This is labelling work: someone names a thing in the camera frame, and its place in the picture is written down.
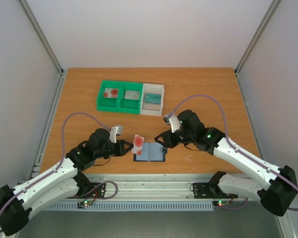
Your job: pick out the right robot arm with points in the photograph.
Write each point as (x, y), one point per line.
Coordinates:
(272, 186)

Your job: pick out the white bin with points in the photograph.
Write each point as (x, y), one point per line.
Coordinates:
(151, 109)

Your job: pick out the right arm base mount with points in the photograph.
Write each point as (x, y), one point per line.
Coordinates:
(203, 190)

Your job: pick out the circuit board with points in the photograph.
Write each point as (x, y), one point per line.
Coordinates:
(85, 204)
(221, 203)

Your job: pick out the left green bin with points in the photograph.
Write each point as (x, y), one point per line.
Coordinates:
(108, 104)

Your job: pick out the left circuit board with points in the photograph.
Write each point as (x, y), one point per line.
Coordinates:
(85, 204)

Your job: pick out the grey bird card stack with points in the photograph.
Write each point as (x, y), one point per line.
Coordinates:
(132, 95)

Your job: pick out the teal card stack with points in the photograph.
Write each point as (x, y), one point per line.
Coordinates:
(153, 98)

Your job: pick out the right circuit board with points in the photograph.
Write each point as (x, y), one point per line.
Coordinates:
(221, 203)

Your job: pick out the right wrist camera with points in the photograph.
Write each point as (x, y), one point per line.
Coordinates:
(172, 120)

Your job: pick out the grey slotted cable duct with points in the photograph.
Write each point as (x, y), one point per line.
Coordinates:
(134, 206)

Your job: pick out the middle green bin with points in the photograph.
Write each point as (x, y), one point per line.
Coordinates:
(130, 106)

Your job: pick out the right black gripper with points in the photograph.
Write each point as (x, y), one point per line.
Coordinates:
(168, 139)

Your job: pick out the aluminium rail frame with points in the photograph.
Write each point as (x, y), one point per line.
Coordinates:
(154, 187)

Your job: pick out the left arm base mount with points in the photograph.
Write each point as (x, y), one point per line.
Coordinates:
(96, 190)

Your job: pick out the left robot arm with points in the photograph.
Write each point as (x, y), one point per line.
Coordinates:
(63, 180)

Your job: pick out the green bin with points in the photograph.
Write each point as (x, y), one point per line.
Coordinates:
(108, 104)
(130, 106)

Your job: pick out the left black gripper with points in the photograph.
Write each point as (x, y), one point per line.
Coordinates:
(121, 151)

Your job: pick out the dark blue card holder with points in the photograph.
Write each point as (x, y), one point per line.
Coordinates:
(151, 152)

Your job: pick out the red circle card stack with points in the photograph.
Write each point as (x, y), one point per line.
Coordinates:
(111, 92)

